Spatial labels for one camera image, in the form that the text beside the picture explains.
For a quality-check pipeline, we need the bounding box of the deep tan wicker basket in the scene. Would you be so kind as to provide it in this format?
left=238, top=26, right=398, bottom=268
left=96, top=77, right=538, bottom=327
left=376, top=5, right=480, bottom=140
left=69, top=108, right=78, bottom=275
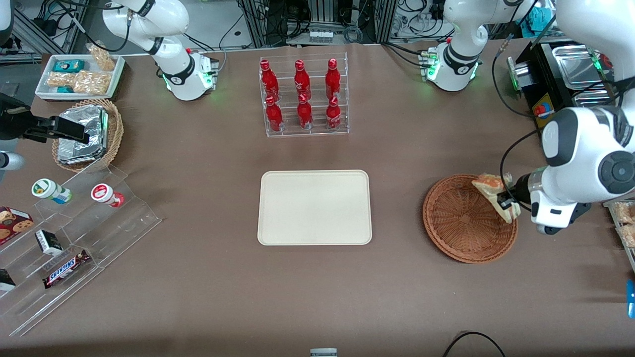
left=52, top=98, right=124, bottom=173

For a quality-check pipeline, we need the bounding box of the teal bag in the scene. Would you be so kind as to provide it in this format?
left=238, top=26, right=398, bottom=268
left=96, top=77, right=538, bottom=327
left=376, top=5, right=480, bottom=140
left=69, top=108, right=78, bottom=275
left=525, top=6, right=557, bottom=31

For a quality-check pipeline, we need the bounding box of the small black white box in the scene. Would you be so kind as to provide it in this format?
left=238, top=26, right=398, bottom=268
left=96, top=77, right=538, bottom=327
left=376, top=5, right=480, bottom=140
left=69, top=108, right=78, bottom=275
left=35, top=230, right=64, bottom=257

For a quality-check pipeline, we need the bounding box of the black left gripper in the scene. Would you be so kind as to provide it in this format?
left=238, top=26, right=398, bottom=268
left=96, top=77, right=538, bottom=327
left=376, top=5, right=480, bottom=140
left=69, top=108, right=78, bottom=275
left=498, top=173, right=534, bottom=210

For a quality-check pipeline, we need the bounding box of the silver foil packet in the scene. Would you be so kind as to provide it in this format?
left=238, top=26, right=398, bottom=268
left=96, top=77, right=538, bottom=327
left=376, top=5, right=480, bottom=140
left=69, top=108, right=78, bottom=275
left=59, top=105, right=109, bottom=145
left=58, top=140, right=108, bottom=166

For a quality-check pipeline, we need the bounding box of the red cookie box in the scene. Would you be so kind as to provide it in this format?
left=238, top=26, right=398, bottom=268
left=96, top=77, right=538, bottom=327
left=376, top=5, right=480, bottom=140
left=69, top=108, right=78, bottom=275
left=0, top=206, right=35, bottom=246

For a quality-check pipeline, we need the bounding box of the Snickers chocolate bar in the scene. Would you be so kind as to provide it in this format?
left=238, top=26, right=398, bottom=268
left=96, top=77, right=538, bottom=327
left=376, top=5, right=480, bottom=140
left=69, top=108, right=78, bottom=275
left=42, top=249, right=92, bottom=290

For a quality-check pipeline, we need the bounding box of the grey tray with snacks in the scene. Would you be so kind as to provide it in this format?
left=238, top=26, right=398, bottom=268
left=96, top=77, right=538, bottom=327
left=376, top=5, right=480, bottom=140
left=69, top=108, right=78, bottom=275
left=603, top=196, right=635, bottom=273

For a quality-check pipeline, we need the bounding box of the clear acrylic bottle rack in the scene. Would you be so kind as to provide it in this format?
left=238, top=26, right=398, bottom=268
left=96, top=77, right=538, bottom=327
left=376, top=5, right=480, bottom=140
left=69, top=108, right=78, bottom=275
left=259, top=52, right=350, bottom=138

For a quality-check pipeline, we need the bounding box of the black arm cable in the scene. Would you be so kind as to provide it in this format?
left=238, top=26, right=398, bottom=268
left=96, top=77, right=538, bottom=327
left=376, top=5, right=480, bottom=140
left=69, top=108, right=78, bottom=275
left=491, top=32, right=542, bottom=199

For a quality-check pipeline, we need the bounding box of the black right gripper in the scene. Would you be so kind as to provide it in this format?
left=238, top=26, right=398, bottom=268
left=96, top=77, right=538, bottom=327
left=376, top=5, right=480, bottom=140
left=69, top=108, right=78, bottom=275
left=0, top=93, right=91, bottom=145

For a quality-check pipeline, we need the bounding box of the beige plastic tray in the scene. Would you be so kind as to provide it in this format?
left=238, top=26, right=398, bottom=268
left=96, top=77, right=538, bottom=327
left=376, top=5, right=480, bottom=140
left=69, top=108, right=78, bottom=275
left=257, top=170, right=373, bottom=246

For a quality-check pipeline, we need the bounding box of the flat brown wicker basket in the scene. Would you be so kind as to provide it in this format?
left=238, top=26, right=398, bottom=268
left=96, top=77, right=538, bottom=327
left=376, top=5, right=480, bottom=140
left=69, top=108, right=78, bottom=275
left=423, top=174, right=518, bottom=264

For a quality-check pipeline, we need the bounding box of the red lid yogurt cup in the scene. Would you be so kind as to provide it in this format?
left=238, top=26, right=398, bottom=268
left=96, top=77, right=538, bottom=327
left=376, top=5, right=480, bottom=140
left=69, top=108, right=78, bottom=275
left=90, top=183, right=125, bottom=208

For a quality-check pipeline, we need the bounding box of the black machine with yellow labels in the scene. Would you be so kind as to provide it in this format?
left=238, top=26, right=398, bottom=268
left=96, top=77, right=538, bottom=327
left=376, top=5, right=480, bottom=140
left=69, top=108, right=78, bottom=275
left=507, top=40, right=621, bottom=144

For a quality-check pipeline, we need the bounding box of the shiny metal tray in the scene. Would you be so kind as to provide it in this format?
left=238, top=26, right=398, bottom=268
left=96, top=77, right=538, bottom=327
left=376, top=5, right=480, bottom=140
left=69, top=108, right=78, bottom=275
left=552, top=44, right=605, bottom=91

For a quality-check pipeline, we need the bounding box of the red cola bottle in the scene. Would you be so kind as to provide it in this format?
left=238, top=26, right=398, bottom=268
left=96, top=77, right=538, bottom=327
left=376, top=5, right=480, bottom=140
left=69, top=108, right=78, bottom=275
left=265, top=95, right=284, bottom=132
left=297, top=93, right=314, bottom=130
left=294, top=59, right=312, bottom=100
left=326, top=96, right=342, bottom=131
left=325, top=59, right=342, bottom=100
left=260, top=59, right=280, bottom=101

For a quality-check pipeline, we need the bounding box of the triangle sandwich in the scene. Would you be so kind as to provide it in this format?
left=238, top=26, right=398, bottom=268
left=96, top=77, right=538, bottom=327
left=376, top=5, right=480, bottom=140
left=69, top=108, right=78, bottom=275
left=471, top=173, right=521, bottom=224

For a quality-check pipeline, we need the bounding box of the clear acrylic stepped stand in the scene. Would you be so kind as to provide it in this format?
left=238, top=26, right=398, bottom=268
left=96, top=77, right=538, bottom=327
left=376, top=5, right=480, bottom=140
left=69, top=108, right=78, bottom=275
left=0, top=164, right=162, bottom=338

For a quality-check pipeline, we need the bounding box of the green lid yogurt cup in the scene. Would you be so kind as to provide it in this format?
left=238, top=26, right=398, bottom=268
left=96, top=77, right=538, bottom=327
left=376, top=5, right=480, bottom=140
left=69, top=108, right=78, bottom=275
left=31, top=178, right=72, bottom=205

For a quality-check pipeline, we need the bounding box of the white rectangular snack tray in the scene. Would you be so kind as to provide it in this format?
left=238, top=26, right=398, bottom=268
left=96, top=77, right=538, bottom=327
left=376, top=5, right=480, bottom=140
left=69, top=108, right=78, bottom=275
left=35, top=54, right=126, bottom=101

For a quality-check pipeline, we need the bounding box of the clear bag of nut snack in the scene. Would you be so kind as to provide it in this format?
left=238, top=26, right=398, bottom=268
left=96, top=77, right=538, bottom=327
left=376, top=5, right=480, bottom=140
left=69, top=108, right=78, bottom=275
left=47, top=72, right=76, bottom=89
left=73, top=70, right=111, bottom=95
left=87, top=44, right=116, bottom=71

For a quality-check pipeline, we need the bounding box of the black looped cable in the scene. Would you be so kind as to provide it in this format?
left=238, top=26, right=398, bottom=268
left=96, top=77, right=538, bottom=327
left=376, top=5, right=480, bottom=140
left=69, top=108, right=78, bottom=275
left=443, top=331, right=507, bottom=357

